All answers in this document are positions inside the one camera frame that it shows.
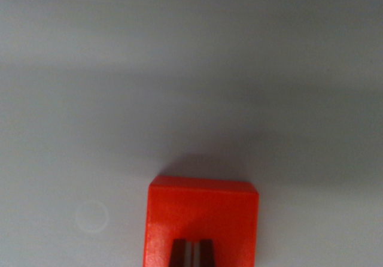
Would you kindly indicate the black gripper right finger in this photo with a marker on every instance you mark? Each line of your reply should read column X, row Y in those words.
column 206, row 254

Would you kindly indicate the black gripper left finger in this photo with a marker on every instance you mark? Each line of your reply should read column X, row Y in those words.
column 178, row 254

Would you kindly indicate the red block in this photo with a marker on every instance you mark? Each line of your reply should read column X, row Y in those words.
column 203, row 210

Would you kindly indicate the white plastic bin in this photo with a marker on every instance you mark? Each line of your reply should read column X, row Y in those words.
column 119, row 99

